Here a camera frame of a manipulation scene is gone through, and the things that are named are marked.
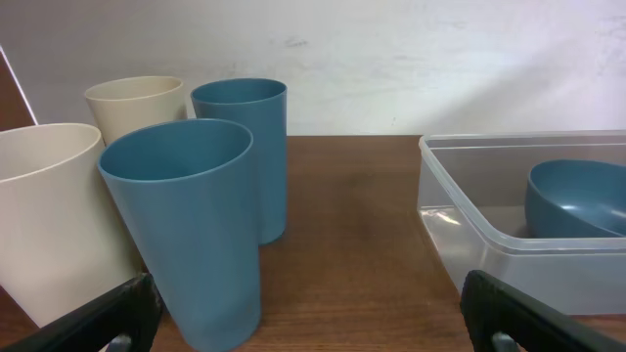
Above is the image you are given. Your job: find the cream cup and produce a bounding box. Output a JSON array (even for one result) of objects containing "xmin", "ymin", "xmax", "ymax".
[
  {"xmin": 84, "ymin": 76, "xmax": 187, "ymax": 145},
  {"xmin": 1, "ymin": 123, "xmax": 141, "ymax": 327}
]

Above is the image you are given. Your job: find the clear plastic storage container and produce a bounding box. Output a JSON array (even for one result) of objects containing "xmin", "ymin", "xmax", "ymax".
[{"xmin": 417, "ymin": 129, "xmax": 626, "ymax": 317}]

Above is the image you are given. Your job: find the cream cup far left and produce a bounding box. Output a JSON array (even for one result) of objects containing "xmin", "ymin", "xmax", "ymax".
[{"xmin": 84, "ymin": 76, "xmax": 187, "ymax": 145}]

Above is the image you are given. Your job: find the blue cup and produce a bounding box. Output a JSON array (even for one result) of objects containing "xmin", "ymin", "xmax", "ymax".
[
  {"xmin": 98, "ymin": 118, "xmax": 261, "ymax": 351},
  {"xmin": 191, "ymin": 78, "xmax": 288, "ymax": 244}
]

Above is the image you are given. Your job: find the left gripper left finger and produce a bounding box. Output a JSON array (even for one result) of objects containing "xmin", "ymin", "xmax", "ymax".
[{"xmin": 2, "ymin": 273, "xmax": 163, "ymax": 352}]

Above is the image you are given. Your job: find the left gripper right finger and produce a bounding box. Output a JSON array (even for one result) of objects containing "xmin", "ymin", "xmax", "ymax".
[{"xmin": 460, "ymin": 270, "xmax": 625, "ymax": 352}]

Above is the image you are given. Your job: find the cream cup near left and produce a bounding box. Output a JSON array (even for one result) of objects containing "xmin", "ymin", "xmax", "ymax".
[{"xmin": 1, "ymin": 123, "xmax": 141, "ymax": 327}]

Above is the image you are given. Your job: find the blue bowl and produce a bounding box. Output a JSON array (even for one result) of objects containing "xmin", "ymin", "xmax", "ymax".
[{"xmin": 524, "ymin": 159, "xmax": 625, "ymax": 239}]

